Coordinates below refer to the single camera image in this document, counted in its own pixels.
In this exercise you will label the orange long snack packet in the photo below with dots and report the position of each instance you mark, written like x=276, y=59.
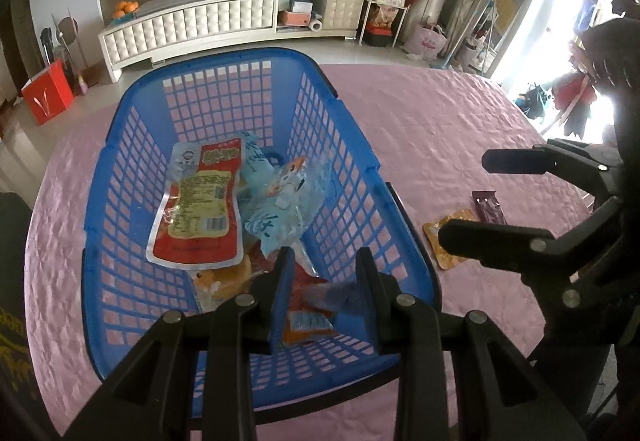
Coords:
x=304, y=323

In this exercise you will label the clothes drying rack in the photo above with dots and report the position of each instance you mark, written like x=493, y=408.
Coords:
x=573, y=93

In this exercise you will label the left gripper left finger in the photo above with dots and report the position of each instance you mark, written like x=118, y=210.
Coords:
x=149, y=395

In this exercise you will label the maroon snack packet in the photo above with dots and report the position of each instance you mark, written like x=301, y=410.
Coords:
x=488, y=208

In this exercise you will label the yellow orange snack pouch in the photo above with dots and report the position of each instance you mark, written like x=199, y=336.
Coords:
x=437, y=238

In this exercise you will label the black yellow printed bag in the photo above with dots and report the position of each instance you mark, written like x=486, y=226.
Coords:
x=23, y=414

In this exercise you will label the paper towel roll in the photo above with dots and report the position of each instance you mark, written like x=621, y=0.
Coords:
x=315, y=25

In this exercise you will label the red white snack bag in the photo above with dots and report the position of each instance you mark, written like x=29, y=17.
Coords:
x=197, y=225

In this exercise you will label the pile of oranges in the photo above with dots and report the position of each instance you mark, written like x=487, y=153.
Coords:
x=124, y=8

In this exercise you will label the pink shopping bag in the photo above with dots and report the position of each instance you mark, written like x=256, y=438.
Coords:
x=426, y=42

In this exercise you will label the white tufted tv cabinet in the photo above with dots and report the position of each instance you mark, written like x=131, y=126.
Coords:
x=164, y=29

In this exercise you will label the light blue snack bag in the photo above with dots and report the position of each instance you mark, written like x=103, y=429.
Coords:
x=278, y=203

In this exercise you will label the pink quilted mat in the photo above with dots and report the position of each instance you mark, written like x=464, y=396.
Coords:
x=429, y=129

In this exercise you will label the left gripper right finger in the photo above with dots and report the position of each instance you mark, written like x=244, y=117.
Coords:
x=498, y=395

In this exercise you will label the red cardboard box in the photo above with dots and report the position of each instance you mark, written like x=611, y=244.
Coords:
x=48, y=93

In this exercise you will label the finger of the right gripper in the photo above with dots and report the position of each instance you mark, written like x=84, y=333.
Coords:
x=503, y=247
x=592, y=168

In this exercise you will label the purple blue snack bar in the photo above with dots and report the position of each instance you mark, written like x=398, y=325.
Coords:
x=335, y=297

